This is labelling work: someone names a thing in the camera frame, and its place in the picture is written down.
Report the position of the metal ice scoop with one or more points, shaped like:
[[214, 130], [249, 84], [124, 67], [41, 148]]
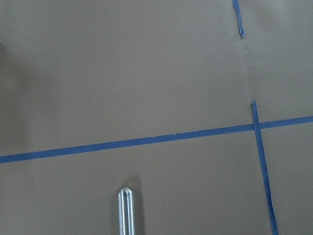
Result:
[[126, 211]]

